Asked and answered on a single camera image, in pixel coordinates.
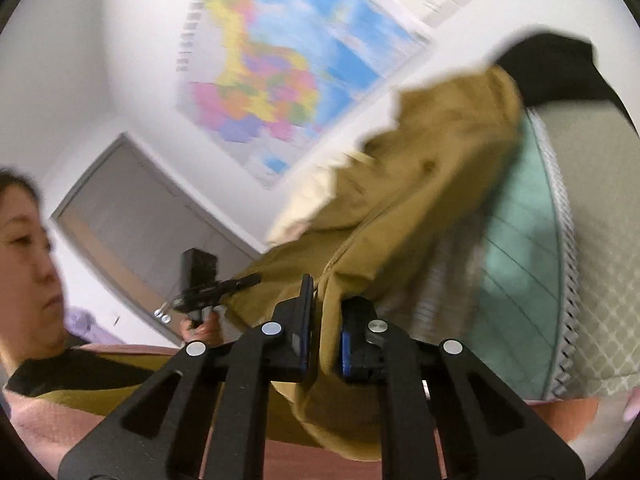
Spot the mustard brown jacket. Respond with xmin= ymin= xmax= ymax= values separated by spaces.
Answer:
xmin=37 ymin=64 xmax=526 ymax=463

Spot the person's left hand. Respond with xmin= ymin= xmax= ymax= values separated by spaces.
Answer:
xmin=180 ymin=310 xmax=224 ymax=347

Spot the grey wooden door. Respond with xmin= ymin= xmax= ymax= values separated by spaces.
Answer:
xmin=52 ymin=134 xmax=258 ymax=341

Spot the cream folded garment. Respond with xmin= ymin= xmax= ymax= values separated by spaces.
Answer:
xmin=266 ymin=152 xmax=372 ymax=248

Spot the teal patterned blanket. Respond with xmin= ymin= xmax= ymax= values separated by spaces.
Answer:
xmin=376 ymin=110 xmax=579 ymax=401

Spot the black garment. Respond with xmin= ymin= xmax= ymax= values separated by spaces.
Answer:
xmin=492 ymin=32 xmax=636 ymax=129

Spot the silver door handle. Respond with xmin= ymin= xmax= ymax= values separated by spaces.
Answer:
xmin=153 ymin=302 xmax=172 ymax=324

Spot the colourful wall map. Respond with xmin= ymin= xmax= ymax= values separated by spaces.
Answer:
xmin=177 ymin=0 xmax=427 ymax=188

